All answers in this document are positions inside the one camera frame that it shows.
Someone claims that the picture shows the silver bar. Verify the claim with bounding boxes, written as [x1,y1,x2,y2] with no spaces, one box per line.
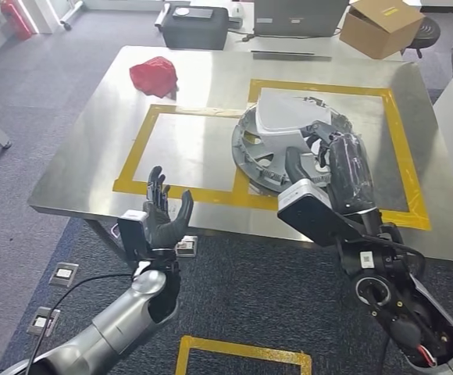
[154,2,173,28]

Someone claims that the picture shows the grey plastic wheel cover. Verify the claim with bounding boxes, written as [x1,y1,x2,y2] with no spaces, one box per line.
[231,95,355,197]

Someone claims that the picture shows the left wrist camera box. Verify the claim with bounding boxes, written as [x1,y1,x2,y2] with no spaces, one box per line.
[117,209,150,263]

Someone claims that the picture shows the white curved plastic part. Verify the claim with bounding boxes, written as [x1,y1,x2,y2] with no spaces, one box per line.
[254,87,333,156]

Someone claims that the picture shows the black hard case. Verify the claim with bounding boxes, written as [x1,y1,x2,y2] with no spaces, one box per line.
[162,5,230,52]

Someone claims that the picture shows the red crumpled cloth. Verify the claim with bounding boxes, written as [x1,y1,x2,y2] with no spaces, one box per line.
[129,55,179,99]

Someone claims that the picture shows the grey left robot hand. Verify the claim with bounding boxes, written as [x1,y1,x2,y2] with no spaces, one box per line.
[142,165,195,251]

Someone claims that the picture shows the brown cardboard box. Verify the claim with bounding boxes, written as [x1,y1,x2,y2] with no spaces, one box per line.
[340,0,425,60]

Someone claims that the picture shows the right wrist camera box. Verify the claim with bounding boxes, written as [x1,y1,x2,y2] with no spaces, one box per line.
[277,178,362,248]

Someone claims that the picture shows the metal floor outlet plate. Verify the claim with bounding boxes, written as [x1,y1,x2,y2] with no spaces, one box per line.
[175,235,199,259]
[48,262,79,289]
[26,306,61,338]

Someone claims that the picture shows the red fire extinguisher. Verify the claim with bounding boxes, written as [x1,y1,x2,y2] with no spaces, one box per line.
[0,0,33,41]

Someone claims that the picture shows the grey laptop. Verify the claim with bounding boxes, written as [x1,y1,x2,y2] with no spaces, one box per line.
[252,0,350,38]

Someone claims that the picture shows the white back desk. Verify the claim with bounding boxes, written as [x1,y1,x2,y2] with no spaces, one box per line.
[154,0,423,62]

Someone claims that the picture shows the stainless steel workbench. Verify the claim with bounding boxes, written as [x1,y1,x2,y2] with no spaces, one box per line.
[27,45,453,265]

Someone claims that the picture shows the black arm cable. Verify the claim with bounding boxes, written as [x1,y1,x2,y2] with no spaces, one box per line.
[23,273,134,375]

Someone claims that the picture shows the white computer mouse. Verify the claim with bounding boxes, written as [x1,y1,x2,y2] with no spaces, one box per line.
[228,1,247,20]

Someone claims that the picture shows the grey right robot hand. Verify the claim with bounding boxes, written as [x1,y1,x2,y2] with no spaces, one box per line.
[285,120,376,216]

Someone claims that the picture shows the dark metal bar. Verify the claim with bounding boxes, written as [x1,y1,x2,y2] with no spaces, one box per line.
[251,50,333,62]

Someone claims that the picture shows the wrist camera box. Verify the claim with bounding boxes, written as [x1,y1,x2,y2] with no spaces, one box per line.
[117,209,150,263]
[277,178,362,248]

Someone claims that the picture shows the round ribbed black base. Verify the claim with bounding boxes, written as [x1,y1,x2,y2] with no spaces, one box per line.
[401,15,441,59]

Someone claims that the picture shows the yellow floor tape square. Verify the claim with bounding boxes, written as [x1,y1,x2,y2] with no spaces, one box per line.
[175,335,313,375]

